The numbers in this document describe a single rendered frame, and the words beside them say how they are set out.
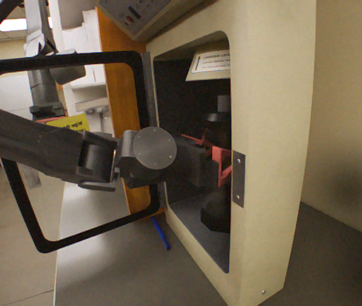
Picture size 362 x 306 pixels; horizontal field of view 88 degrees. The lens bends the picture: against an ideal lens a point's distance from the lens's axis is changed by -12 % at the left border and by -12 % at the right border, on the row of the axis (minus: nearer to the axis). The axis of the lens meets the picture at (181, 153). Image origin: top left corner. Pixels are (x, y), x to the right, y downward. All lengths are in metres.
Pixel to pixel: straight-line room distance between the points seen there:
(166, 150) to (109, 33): 0.36
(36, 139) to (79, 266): 0.36
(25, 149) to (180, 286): 0.37
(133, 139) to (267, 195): 0.18
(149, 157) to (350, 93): 0.52
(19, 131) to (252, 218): 0.30
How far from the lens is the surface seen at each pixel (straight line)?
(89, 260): 0.58
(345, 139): 0.66
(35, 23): 0.70
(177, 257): 0.53
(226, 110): 0.40
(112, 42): 0.55
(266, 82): 0.24
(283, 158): 0.28
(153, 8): 0.34
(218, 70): 0.31
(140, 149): 0.26
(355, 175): 0.67
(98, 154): 0.32
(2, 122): 0.29
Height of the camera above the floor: 1.32
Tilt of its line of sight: 19 degrees down
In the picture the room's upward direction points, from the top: 5 degrees counter-clockwise
